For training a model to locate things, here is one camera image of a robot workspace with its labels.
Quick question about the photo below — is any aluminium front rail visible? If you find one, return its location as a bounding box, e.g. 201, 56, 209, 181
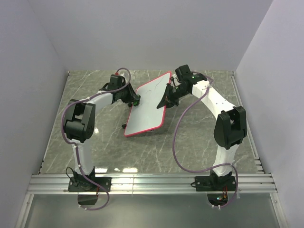
26, 173, 277, 195

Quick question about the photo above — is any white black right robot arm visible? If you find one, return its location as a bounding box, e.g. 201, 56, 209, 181
157, 71, 247, 190

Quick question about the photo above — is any green whiteboard eraser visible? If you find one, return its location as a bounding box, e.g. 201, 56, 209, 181
133, 99, 140, 106

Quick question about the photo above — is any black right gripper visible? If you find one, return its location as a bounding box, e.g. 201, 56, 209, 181
156, 84, 189, 111

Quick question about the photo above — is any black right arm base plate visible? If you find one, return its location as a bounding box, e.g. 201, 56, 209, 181
190, 174, 237, 192

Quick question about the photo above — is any aluminium right side rail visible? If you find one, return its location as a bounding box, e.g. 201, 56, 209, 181
229, 71, 265, 174

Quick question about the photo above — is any aluminium rail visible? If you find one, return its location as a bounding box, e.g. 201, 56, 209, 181
229, 71, 265, 174
26, 173, 277, 195

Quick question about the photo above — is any metal wire whiteboard stand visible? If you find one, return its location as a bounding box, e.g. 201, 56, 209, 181
121, 124, 153, 132

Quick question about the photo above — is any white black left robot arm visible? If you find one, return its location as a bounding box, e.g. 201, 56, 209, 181
61, 67, 141, 191

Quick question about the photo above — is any red framed whiteboard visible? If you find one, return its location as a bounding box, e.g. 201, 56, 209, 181
124, 72, 171, 137

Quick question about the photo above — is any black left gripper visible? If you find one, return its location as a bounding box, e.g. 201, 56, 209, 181
119, 83, 141, 105

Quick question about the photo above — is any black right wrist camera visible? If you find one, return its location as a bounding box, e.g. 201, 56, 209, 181
175, 65, 193, 83

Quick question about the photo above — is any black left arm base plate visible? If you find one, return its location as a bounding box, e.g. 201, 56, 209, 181
67, 176, 112, 192

